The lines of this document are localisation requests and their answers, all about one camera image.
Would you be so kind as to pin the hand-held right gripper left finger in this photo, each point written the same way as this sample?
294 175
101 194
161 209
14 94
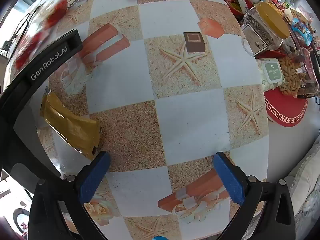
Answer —
95 177

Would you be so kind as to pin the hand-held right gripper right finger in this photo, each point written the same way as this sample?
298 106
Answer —
230 180

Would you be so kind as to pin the gold foil snack packet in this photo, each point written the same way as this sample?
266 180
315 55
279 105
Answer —
67 127

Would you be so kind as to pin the grey sofa cushion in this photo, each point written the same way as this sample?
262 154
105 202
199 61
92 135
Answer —
307 185

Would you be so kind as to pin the red round patterned mat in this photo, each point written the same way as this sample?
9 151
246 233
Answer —
287 112

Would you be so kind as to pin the wet wipes pack green label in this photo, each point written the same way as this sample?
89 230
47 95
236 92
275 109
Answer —
271 73

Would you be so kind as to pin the clear jar with yellow lid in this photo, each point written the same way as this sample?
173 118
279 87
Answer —
262 32

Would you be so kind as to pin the blue snack packet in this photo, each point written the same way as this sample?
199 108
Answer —
303 31

